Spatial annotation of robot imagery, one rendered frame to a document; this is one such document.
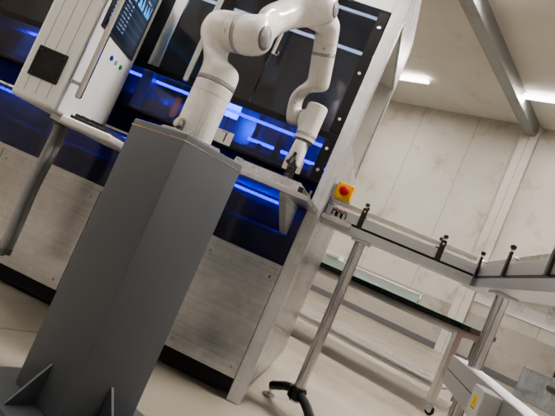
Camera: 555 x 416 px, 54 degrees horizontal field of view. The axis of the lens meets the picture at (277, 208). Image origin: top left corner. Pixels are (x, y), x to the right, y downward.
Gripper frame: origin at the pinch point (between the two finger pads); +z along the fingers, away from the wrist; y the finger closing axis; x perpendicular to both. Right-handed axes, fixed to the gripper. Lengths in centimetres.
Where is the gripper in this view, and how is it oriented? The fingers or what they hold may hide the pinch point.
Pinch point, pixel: (287, 177)
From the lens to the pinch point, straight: 215.5
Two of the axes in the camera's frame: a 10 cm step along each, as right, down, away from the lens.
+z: -4.0, 9.2, -0.6
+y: -1.6, -1.3, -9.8
